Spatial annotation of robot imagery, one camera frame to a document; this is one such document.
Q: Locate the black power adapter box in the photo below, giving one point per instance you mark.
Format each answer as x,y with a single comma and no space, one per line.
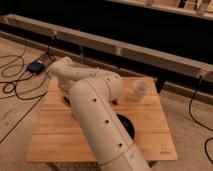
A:
35,67

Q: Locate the wooden table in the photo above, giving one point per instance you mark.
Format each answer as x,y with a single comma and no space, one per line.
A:
58,137

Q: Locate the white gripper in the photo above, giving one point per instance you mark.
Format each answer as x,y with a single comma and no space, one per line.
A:
65,85

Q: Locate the brown red oblong object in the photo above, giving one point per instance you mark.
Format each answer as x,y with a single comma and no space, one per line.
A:
115,102

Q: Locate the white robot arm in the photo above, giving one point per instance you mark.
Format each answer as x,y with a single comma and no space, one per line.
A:
91,91

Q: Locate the dark brown eraser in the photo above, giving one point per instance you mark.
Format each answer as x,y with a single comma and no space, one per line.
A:
66,100

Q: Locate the black bowl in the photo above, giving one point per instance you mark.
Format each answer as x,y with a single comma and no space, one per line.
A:
127,125

